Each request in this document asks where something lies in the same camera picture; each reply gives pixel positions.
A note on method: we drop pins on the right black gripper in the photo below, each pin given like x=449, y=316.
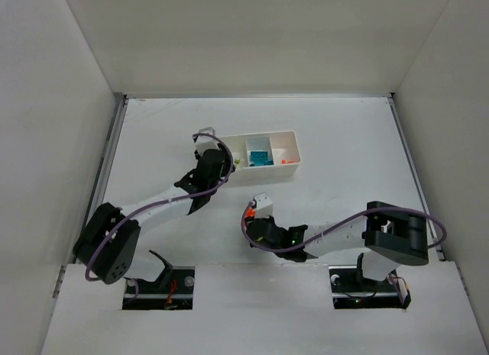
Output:
x=260, y=225

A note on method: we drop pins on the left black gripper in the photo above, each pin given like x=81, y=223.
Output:
x=215, y=161

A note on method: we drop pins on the square teal lego brick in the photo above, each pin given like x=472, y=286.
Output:
x=260, y=163

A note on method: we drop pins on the long teal lego brick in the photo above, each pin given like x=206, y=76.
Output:
x=259, y=155

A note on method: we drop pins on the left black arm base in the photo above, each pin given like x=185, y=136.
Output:
x=171, y=290

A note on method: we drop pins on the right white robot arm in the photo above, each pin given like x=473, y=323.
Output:
x=392, y=237

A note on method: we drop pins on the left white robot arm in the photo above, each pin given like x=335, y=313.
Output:
x=107, y=244

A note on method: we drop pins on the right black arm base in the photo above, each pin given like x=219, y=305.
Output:
x=351, y=290

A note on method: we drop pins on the orange two-stud lego brick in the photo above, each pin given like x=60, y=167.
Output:
x=250, y=213

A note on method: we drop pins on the white three-compartment container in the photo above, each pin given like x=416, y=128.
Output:
x=281, y=145

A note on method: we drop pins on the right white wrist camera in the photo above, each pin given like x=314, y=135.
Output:
x=262, y=206

